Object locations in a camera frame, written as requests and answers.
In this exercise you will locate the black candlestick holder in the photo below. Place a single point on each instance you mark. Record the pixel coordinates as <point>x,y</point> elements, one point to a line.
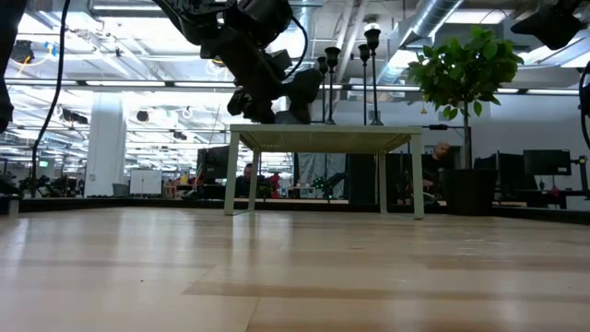
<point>332,55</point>
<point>364,53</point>
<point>372,37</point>

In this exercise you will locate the silver ventilation duct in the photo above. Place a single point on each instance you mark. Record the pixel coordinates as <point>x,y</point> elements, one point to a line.
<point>428,18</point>

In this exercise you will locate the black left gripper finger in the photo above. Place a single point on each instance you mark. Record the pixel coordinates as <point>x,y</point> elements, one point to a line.
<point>253,113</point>
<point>304,90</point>

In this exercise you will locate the black aluminium table frame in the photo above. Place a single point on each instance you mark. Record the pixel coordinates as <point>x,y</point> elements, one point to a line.
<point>138,204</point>

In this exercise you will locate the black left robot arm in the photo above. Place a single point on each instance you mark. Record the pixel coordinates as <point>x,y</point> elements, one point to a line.
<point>258,18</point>

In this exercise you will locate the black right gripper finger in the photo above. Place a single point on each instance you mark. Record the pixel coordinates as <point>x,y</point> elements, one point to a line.
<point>551,30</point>

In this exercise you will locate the white cabinet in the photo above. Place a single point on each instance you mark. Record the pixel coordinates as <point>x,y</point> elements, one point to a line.
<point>145,182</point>

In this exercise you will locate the person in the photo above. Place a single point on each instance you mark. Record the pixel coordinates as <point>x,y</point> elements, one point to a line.
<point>246,177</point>
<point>438,168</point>

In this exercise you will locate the black computer monitor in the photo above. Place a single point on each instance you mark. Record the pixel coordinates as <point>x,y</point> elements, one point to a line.
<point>547,161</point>
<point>213,163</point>

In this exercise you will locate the green plant in black pot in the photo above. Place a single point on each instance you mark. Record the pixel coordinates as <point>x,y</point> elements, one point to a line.
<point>465,69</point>

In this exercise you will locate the black cabinet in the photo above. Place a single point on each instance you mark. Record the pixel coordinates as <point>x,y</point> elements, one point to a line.
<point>364,180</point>

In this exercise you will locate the green perforated metal shelf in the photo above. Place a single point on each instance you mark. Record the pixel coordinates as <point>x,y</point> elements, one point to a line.
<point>322,138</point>

